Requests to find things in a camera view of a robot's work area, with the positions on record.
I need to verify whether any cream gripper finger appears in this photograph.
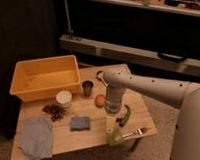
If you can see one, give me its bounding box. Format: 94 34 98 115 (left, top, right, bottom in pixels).
106 115 116 133

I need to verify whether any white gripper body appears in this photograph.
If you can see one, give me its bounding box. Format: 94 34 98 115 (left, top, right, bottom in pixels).
104 85 125 114

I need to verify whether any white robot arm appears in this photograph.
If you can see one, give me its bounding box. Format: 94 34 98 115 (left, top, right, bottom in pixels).
104 69 200 160

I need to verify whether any yellow plastic tray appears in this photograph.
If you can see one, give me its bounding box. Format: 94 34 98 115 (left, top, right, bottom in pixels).
10 55 81 102

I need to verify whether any green banana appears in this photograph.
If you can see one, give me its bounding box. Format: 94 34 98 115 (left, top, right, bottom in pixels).
117 105 131 127

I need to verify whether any orange fruit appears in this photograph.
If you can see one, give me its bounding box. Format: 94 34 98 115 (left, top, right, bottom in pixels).
94 94 105 108

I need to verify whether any green pear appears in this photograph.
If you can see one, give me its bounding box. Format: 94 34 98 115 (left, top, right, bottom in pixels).
106 128 124 146

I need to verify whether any dark metal cup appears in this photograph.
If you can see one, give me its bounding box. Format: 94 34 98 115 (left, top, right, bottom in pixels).
82 80 93 97

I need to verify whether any silver fork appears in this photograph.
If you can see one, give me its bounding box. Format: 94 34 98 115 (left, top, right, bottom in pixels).
122 127 148 138

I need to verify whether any wooden table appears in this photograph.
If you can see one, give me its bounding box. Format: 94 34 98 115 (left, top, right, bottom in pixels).
10 58 161 160

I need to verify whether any blue sponge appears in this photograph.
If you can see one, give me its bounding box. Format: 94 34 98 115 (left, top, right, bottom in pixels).
70 116 91 131

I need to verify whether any white round cup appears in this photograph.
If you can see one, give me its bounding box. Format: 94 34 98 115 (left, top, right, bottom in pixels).
56 90 72 108

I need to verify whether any black remote on shelf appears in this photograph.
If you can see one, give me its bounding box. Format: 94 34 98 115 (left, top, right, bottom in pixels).
158 52 186 63

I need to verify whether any grey cloth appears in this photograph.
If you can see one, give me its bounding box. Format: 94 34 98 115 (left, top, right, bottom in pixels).
20 117 53 160

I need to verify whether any grey shelf unit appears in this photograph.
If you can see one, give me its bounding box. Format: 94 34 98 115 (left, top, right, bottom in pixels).
59 0 200 78

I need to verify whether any metal pole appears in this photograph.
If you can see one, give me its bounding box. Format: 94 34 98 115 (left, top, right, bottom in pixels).
64 0 74 39

